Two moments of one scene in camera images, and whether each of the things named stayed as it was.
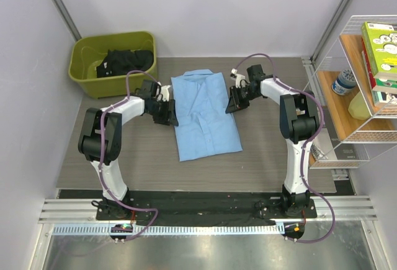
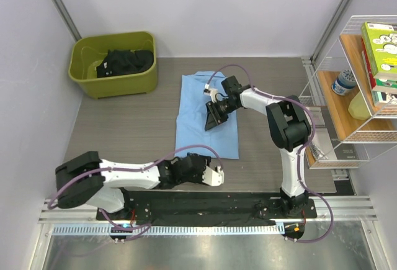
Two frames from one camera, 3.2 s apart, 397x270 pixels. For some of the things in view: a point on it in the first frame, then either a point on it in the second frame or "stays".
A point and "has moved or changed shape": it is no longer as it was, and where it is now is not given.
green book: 381,42 stays
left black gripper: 169,117 -> 199,178
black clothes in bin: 120,61 stays
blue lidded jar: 345,82 stays
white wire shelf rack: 356,91 stays
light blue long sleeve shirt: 205,128 has moved or changed shape
